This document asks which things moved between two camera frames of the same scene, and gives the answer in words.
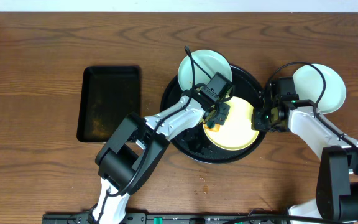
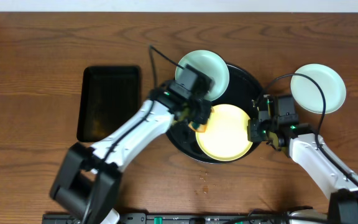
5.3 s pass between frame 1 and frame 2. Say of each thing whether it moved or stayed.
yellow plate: moved
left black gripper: moved
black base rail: stayed
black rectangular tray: stayed
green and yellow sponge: moved
